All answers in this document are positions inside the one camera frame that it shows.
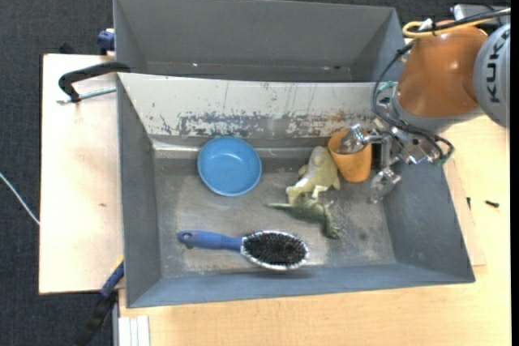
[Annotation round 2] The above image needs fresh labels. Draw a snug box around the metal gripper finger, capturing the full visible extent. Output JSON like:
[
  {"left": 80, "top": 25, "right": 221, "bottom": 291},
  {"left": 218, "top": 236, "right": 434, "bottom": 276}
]
[
  {"left": 336, "top": 124, "right": 370, "bottom": 156},
  {"left": 367, "top": 169, "right": 403, "bottom": 204}
]

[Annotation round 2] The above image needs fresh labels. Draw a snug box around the orange cup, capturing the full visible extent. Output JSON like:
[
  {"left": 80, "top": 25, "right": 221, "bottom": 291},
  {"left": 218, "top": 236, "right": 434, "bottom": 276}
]
[{"left": 327, "top": 128, "right": 373, "bottom": 184}]

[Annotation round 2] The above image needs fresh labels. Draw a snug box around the pale yellow toy frog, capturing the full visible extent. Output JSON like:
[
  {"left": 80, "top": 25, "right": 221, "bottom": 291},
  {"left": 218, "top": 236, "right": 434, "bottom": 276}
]
[{"left": 285, "top": 145, "right": 342, "bottom": 205}]

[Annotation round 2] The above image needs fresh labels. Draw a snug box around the green toy dinosaur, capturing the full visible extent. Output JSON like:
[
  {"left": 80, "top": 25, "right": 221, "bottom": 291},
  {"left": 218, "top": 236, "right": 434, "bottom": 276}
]
[{"left": 267, "top": 198, "right": 342, "bottom": 241}]

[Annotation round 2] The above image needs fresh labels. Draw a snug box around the blue bowl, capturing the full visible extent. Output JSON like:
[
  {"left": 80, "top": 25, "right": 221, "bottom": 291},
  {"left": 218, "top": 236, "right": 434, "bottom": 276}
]
[{"left": 196, "top": 135, "right": 264, "bottom": 198}]

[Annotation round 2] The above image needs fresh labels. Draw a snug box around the blue hairbrush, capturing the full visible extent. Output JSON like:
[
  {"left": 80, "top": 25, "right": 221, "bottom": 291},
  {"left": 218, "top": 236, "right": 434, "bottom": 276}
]
[{"left": 177, "top": 229, "right": 311, "bottom": 271}]

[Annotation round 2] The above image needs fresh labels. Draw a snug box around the grey metal bin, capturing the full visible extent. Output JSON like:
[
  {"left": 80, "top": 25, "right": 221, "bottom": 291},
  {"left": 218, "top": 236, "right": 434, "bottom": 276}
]
[{"left": 112, "top": 0, "right": 476, "bottom": 309}]

